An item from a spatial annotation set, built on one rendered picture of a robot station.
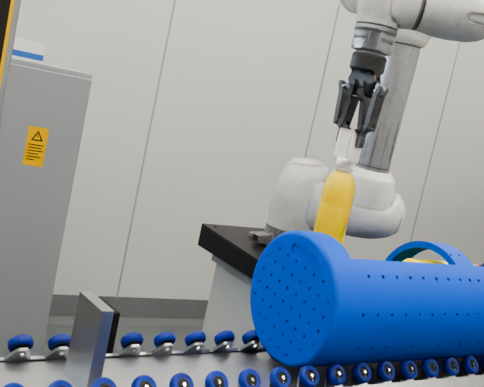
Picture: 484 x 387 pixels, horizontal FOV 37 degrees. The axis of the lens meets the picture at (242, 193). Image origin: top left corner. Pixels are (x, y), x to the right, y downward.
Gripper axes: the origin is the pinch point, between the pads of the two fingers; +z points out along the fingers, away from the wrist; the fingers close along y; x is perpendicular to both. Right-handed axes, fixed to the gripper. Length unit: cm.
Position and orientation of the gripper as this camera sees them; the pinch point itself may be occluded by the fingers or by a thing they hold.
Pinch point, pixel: (348, 146)
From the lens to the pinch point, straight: 158.5
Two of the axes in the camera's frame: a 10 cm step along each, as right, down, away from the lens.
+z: -2.1, 9.7, 1.3
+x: 8.0, 0.9, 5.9
